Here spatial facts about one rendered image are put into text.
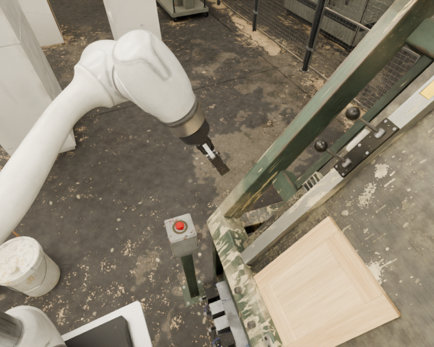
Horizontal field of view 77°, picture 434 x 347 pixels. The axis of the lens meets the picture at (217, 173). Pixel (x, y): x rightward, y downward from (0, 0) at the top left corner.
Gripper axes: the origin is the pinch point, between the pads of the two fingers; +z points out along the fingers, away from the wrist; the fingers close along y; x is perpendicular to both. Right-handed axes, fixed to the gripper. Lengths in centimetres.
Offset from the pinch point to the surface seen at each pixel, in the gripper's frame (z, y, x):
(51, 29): 85, 464, 98
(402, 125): 10, -17, -46
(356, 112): 2.7, -9.5, -37.6
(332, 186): 23.2, -14.8, -25.0
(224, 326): 56, -25, 36
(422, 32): 6, 1, -70
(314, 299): 39, -36, 0
